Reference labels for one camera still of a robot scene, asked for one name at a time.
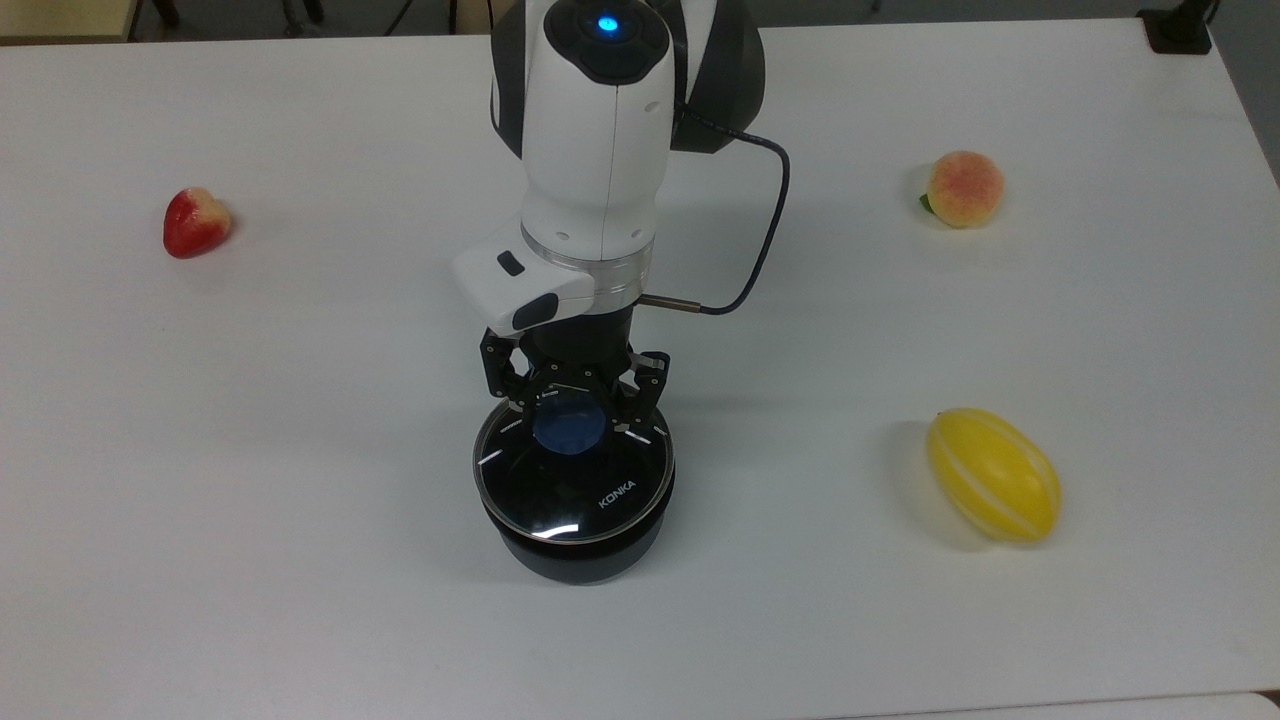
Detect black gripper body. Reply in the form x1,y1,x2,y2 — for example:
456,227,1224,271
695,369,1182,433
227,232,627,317
518,304,669,399

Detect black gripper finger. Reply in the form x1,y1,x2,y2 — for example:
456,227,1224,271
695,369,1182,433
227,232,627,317
610,350,672,431
480,327,548,415

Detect glass lid with blue knob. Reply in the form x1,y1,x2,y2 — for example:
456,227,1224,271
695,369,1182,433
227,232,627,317
472,394,677,547

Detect red toy strawberry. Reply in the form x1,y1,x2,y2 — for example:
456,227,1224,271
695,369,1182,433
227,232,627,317
162,186,234,260

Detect yellow striped melon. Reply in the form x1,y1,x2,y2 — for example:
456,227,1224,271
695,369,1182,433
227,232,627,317
925,407,1064,545

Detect orange toy peach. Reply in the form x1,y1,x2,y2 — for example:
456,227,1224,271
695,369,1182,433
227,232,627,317
917,150,1006,230

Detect wooden furniture piece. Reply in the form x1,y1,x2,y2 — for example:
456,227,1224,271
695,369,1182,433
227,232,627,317
0,0,140,44

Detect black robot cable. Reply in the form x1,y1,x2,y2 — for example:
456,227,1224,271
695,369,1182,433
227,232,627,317
640,95,792,317

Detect black camera stand clamp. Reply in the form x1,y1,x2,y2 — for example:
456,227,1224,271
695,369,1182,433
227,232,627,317
1136,0,1220,56

